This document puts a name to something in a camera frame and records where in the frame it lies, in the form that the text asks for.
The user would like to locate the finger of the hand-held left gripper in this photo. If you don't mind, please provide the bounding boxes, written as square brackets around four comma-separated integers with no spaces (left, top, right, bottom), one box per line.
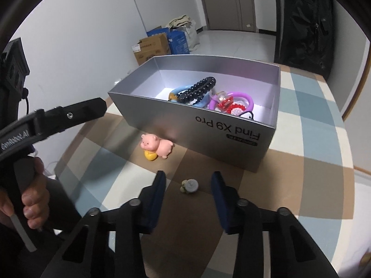
[36,98,108,141]

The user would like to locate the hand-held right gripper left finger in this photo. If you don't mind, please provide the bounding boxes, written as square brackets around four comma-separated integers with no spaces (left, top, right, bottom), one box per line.
[41,170,166,278]

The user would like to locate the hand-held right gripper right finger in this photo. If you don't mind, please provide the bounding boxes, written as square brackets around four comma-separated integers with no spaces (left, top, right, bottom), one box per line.
[211,171,334,278]

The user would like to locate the small grey turtle charm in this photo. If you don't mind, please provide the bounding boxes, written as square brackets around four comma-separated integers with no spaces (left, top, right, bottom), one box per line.
[180,179,199,194]

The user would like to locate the grey cardboard box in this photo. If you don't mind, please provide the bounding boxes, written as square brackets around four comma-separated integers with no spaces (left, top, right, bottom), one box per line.
[108,56,281,174]

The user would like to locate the red translucent charm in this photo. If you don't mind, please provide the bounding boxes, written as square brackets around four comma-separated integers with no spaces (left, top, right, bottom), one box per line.
[217,92,236,107]

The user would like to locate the purple toy bracelet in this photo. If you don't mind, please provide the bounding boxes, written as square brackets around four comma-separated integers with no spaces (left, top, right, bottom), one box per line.
[208,91,255,113]

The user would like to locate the black bead bracelet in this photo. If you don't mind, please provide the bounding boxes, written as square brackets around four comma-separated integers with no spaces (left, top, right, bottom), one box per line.
[177,76,217,104]

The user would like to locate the person's left hand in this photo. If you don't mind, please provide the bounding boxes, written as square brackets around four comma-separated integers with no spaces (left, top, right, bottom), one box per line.
[0,156,50,232]

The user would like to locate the pink pig toy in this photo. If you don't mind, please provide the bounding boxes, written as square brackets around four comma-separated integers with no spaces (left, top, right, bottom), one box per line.
[141,133,174,162]

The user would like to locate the red and white bead ornament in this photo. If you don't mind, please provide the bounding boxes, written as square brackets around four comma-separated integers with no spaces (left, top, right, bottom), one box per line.
[224,100,250,116]

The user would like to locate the brown cardboard box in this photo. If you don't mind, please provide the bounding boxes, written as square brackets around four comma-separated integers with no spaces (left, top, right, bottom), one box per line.
[132,33,172,66]

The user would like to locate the checkered tablecloth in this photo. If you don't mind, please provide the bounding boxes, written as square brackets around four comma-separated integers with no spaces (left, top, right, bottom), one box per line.
[54,62,355,278]

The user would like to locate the blue cardboard box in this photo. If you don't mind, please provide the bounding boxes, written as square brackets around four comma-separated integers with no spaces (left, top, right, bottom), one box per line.
[146,26,190,55]

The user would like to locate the white plastic bag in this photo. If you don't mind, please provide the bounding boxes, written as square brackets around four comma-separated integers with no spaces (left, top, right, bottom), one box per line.
[181,20,200,52]

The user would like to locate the wooden framed board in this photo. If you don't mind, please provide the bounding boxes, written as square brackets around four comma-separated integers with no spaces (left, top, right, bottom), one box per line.
[339,29,371,177]

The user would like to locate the grey brown door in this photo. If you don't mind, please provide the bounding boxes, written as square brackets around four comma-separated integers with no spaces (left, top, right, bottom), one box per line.
[195,0,257,32]

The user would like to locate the black jacket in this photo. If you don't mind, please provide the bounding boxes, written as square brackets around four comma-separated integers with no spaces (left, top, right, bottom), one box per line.
[274,0,334,80]

